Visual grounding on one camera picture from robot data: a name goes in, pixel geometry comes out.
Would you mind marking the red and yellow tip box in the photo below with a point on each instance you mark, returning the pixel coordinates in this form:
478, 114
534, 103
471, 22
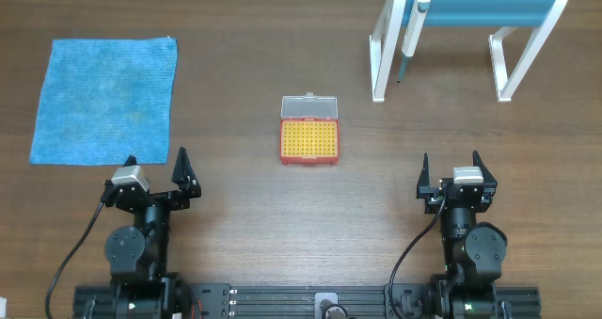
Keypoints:
309, 142

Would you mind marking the mounting rail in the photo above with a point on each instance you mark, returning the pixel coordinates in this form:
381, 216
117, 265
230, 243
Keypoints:
282, 302

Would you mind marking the white pipette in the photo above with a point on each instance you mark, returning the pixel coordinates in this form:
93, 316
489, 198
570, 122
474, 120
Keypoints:
414, 32

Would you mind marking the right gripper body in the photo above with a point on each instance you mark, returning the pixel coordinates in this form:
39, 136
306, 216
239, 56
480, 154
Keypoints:
465, 196

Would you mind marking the blue cloth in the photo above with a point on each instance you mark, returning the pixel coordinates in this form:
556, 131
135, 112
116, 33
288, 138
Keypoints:
103, 102

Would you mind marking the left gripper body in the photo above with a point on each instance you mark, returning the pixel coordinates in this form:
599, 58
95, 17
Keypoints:
162, 200

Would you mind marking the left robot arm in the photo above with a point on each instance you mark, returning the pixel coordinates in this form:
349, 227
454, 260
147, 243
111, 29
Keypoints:
136, 253

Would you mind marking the white and blue stand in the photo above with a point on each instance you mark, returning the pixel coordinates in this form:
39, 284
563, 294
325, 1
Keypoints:
480, 7

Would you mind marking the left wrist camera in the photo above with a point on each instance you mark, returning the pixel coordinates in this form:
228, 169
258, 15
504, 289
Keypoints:
131, 177

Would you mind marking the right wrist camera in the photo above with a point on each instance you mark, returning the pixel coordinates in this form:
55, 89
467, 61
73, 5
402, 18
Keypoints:
468, 174

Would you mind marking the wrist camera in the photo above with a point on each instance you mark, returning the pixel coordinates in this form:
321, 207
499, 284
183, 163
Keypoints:
131, 177
468, 174

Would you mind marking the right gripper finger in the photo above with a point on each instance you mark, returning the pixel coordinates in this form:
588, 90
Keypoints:
424, 187
488, 178

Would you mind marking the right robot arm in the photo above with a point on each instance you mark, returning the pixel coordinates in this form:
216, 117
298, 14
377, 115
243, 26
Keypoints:
475, 253

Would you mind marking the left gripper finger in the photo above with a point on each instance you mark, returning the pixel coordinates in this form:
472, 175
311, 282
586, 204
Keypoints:
130, 161
185, 175

